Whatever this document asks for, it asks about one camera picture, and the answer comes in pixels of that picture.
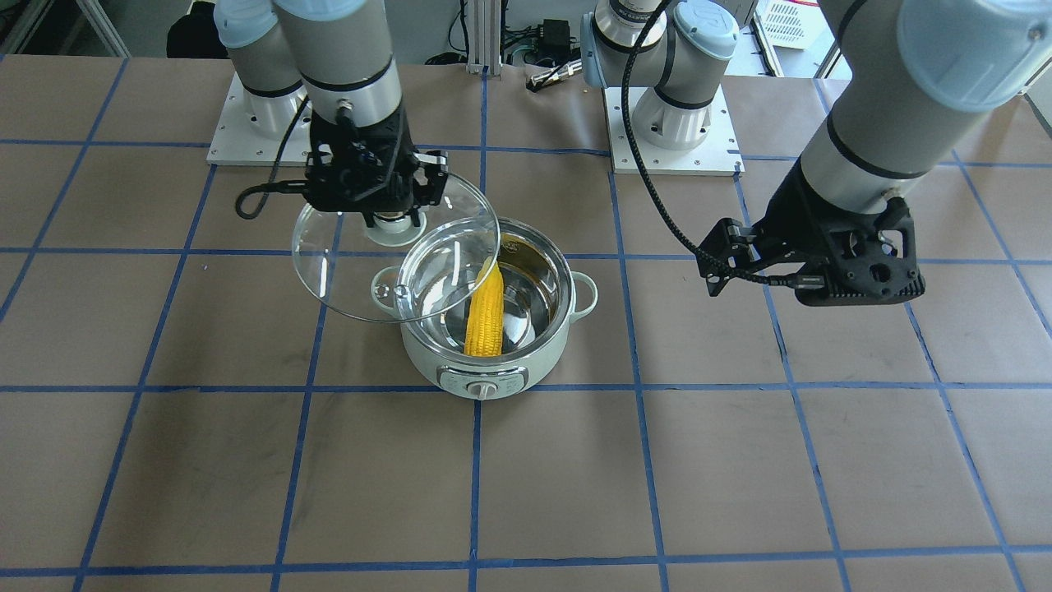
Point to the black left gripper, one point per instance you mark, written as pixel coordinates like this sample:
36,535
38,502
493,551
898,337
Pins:
795,215

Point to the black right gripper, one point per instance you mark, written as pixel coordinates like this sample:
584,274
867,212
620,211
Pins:
404,156

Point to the glass pot lid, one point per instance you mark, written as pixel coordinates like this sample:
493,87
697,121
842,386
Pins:
394,247

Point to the yellow corn cob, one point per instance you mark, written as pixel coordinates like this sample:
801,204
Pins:
484,327

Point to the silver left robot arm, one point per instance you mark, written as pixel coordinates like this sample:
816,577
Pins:
923,74

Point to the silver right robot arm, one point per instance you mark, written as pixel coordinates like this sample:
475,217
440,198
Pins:
339,51

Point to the pale green electric pot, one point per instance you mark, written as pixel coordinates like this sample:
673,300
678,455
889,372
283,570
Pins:
543,297

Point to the silver metal connector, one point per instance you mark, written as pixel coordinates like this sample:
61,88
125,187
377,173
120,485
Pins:
554,75

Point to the black power adapter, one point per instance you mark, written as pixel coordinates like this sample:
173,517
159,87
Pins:
554,40

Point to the white plastic basket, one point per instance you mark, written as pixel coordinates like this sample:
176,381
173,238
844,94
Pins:
793,24

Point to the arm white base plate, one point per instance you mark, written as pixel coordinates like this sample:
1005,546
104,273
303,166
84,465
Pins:
250,127
676,141

